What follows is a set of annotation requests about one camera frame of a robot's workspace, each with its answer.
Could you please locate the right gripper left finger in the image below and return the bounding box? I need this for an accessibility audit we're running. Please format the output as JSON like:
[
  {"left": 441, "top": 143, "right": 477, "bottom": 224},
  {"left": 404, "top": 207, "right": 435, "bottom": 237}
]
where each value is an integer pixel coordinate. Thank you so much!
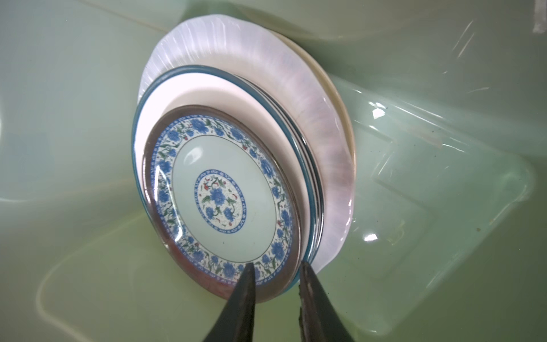
[{"left": 204, "top": 263, "right": 256, "bottom": 342}]

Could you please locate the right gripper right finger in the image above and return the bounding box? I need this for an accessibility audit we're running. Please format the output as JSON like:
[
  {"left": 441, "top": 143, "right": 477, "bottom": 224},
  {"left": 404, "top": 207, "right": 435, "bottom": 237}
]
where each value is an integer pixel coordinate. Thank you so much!
[{"left": 299, "top": 262, "right": 354, "bottom": 341}]

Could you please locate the teal blue patterned plate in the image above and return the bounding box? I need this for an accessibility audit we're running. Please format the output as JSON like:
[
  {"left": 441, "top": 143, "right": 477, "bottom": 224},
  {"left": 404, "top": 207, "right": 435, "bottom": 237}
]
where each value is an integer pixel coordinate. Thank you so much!
[{"left": 142, "top": 105, "right": 301, "bottom": 302}]

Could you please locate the mint green plastic bin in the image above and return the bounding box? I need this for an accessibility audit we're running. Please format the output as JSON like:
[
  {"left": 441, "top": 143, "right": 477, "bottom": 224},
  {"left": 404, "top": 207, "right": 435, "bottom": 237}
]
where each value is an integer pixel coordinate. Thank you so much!
[{"left": 1, "top": 1, "right": 546, "bottom": 341}]

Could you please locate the white plate black line pattern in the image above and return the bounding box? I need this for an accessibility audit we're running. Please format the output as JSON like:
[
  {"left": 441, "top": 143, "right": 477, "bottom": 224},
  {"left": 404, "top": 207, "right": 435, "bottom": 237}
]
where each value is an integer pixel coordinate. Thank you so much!
[{"left": 132, "top": 65, "right": 318, "bottom": 289}]

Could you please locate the white fluted plate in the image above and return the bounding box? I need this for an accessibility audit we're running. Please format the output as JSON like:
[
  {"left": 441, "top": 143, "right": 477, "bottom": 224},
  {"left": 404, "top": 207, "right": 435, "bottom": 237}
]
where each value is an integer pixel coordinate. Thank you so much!
[{"left": 138, "top": 14, "right": 356, "bottom": 272}]

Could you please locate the large green rim lettered plate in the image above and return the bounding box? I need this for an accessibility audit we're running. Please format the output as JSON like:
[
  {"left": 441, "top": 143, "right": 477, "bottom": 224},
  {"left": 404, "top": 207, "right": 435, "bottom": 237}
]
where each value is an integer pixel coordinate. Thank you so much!
[{"left": 256, "top": 86, "right": 325, "bottom": 264}]

